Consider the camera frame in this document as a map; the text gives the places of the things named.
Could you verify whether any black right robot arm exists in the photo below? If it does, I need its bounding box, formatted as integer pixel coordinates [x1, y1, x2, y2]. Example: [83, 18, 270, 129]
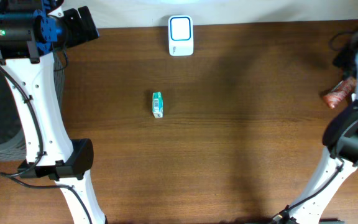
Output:
[271, 26, 358, 223]

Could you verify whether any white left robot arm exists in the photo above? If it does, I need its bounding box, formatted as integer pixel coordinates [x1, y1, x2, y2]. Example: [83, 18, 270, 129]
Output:
[0, 0, 107, 223]

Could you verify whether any dark grey plastic basket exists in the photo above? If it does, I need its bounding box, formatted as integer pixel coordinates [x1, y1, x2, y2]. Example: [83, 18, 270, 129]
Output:
[0, 53, 73, 165]

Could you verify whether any brown chocolate bar wrapper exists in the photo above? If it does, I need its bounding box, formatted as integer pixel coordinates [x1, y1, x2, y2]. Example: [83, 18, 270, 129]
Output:
[323, 77, 357, 109]

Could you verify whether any small teal packet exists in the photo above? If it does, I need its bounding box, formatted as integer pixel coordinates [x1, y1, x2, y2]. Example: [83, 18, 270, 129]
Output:
[152, 92, 163, 118]

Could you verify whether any white barcode scanner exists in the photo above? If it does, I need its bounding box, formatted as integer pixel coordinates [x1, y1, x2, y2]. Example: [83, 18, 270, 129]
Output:
[168, 15, 194, 57]

